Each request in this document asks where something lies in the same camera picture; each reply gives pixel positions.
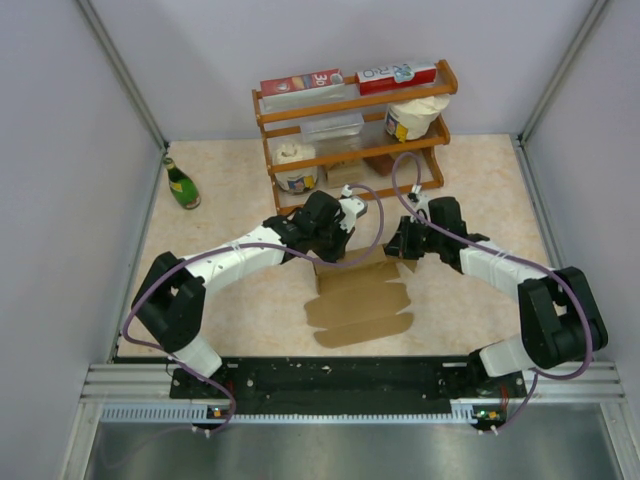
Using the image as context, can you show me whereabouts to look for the white bag upper shelf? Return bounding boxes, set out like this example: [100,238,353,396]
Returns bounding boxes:
[384,94,450,143]

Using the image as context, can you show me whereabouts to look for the white bag shelf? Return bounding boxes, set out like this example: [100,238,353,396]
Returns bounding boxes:
[274,142,319,195]
[384,94,450,143]

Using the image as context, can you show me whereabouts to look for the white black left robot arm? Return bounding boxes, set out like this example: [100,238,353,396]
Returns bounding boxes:
[132,191,367,397]

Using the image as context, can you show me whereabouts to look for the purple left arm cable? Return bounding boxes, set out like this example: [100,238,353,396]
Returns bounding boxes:
[122,183,385,436]

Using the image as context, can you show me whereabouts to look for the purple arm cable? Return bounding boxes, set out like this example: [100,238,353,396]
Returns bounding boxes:
[122,183,385,436]
[391,152,596,434]

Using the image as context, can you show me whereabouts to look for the aluminium frame rail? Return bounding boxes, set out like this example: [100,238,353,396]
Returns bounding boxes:
[81,357,625,428]

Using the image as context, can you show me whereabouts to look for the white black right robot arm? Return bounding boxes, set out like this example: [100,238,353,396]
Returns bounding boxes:
[384,193,609,396]

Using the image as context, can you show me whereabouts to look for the orange wooden shelf rack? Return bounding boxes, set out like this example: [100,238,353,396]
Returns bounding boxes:
[252,59,458,214]

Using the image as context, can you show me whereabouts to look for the red brown brick block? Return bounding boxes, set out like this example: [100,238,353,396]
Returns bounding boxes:
[364,153,395,177]

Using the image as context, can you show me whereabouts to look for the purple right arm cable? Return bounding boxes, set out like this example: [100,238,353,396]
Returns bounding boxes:
[391,152,596,434]

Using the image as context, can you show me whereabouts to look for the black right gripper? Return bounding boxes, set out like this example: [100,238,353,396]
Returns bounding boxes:
[381,216,444,260]

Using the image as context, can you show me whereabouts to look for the red white toothpaste box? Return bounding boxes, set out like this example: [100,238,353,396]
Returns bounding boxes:
[355,61,437,95]

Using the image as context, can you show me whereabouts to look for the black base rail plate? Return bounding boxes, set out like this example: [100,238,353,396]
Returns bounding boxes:
[112,354,596,415]

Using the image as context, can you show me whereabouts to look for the clear plastic container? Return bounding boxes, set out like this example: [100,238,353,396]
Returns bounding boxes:
[300,113,364,143]

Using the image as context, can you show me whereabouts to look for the red foil wrap box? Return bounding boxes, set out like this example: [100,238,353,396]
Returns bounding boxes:
[260,69,344,98]

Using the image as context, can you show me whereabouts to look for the white bag lower shelf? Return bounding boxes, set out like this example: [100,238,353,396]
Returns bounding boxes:
[274,142,319,195]

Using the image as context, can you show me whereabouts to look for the green glass bottle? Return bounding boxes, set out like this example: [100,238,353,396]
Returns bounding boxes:
[162,156,201,210]

